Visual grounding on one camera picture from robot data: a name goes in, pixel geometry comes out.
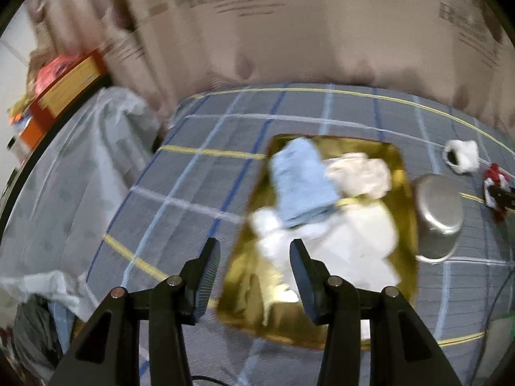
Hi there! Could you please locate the orange box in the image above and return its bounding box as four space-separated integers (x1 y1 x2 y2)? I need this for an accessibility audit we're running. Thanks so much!
18 118 45 151

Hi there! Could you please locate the red plastic bag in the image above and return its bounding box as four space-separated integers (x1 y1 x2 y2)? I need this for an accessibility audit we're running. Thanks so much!
36 56 77 89

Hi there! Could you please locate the red and yellow box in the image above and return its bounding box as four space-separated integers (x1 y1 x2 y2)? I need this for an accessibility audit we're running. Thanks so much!
30 48 108 119

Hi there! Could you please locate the white fluffy hair band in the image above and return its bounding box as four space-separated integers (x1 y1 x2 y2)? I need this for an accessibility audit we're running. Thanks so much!
442 139 480 174

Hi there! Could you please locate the dark cloth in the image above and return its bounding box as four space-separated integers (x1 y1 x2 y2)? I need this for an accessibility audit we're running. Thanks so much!
14 293 61 382

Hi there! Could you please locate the cream scrunchie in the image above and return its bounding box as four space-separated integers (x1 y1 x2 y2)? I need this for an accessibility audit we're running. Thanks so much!
324 153 393 199

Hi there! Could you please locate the green packet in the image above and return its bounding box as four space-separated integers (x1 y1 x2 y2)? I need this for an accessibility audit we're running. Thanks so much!
483 314 515 382

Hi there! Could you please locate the light blue towel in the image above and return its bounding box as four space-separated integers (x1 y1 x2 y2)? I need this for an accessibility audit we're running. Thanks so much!
269 137 341 229

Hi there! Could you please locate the translucent plastic sheet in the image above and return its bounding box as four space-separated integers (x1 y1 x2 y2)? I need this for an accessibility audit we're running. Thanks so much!
0 86 162 322

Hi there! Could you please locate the beige printed curtain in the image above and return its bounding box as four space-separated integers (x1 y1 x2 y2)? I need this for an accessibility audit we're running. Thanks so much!
24 0 515 129

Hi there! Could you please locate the gold tin box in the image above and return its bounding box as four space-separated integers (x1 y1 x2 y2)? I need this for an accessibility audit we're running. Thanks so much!
215 133 419 350

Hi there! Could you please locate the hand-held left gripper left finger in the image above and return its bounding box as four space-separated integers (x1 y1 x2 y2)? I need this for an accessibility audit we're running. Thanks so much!
48 237 222 386

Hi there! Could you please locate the steel bowl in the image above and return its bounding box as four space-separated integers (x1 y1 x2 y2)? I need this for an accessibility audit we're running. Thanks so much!
411 174 464 265

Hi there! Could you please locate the red and white small item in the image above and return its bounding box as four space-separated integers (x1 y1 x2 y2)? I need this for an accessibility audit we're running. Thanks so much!
482 163 515 221

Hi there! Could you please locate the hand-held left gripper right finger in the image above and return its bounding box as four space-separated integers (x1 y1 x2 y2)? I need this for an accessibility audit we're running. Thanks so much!
289 238 463 386

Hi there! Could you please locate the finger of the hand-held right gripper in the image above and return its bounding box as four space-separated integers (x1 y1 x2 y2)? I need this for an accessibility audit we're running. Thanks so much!
489 185 515 214

